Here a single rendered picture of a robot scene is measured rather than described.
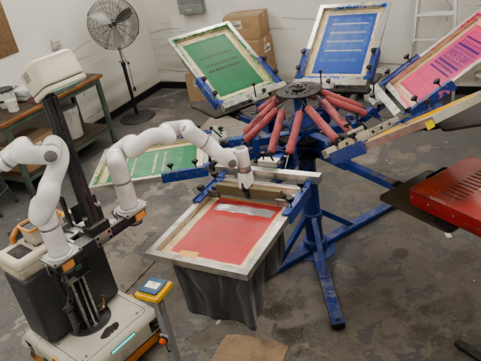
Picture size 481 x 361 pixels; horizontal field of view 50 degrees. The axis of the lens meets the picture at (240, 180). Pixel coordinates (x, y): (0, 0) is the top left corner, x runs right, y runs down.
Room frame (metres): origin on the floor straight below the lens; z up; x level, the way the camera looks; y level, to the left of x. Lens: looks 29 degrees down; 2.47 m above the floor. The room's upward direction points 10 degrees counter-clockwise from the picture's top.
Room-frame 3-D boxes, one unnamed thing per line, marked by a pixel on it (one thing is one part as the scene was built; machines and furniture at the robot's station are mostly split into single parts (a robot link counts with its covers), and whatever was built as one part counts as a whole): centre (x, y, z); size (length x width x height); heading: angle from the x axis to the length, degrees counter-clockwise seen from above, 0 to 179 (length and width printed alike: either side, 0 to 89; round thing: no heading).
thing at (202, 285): (2.07, 0.24, 0.74); 0.45 x 0.03 x 0.43; 58
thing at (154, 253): (2.31, 0.08, 0.97); 0.79 x 0.58 x 0.04; 148
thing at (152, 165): (3.24, 0.42, 1.05); 1.08 x 0.61 x 0.23; 88
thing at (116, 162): (2.38, 0.60, 1.37); 0.13 x 0.10 x 0.16; 11
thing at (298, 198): (2.37, -0.28, 0.97); 0.30 x 0.05 x 0.07; 148
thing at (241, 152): (2.49, 0.01, 1.25); 0.15 x 0.10 x 0.11; 101
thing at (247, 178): (2.49, -0.03, 1.12); 0.10 x 0.07 x 0.11; 148
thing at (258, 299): (2.16, -0.06, 0.74); 0.46 x 0.04 x 0.42; 148
